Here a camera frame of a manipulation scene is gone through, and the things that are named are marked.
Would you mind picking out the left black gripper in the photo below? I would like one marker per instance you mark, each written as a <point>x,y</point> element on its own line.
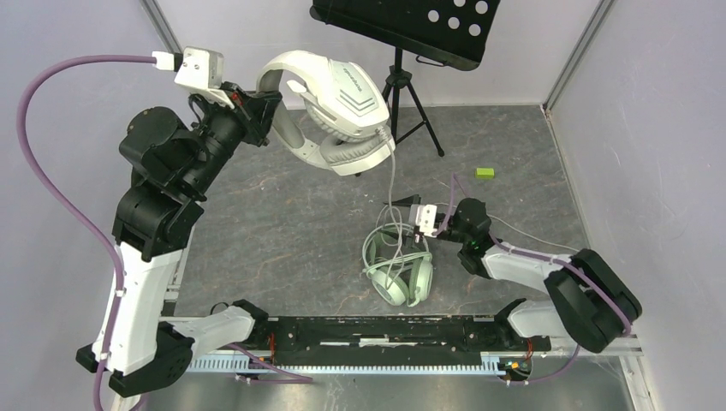
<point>254,112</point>

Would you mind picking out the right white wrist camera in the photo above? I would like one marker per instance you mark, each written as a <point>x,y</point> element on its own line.
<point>421,212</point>

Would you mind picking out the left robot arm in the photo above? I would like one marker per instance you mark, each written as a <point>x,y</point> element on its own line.
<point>173,166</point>

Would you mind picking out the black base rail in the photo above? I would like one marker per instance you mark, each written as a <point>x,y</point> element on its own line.
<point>449,340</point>

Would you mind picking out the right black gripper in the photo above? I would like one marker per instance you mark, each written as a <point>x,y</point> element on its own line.
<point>407,201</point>

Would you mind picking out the green headphones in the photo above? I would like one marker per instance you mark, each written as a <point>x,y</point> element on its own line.
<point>402,275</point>

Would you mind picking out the green small block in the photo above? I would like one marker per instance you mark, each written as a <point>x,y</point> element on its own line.
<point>485,173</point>

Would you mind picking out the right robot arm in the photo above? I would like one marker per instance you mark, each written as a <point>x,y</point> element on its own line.
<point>587,301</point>

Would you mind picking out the white grey headphones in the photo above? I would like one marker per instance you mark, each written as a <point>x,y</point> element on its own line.
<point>342,99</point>

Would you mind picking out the black music stand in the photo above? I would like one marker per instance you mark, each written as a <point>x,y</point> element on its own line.
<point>442,34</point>

